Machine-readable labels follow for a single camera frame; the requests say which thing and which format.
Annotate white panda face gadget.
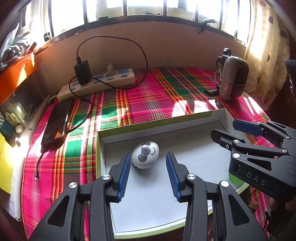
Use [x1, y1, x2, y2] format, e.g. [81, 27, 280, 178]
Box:
[131, 141, 159, 169]

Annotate person's right hand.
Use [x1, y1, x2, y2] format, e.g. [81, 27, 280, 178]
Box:
[268, 197, 296, 211]

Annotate shallow green white cardboard box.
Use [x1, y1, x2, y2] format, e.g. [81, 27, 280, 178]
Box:
[96, 108, 247, 240]

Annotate small black dongle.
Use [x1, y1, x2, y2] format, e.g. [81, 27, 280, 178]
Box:
[204, 88, 219, 97]

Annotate grey portable speaker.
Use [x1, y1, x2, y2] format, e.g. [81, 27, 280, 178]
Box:
[217, 48, 249, 101]

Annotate black smartphone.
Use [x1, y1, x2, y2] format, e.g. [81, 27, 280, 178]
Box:
[41, 98, 74, 153]

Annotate plaid bed cloth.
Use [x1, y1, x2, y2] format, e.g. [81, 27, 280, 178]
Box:
[21, 68, 269, 237]

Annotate spotted cream curtain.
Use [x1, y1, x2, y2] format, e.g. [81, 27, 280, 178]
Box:
[244, 1, 290, 110]

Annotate white power strip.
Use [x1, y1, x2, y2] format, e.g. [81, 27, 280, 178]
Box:
[57, 68, 136, 101]

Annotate yellow box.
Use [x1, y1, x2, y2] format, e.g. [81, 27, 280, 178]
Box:
[0, 135, 14, 194]

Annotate potted plant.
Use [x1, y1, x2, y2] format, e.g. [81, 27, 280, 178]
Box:
[1, 24, 37, 71]

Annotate black charger with cable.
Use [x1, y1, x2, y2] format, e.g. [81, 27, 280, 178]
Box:
[67, 36, 149, 133]

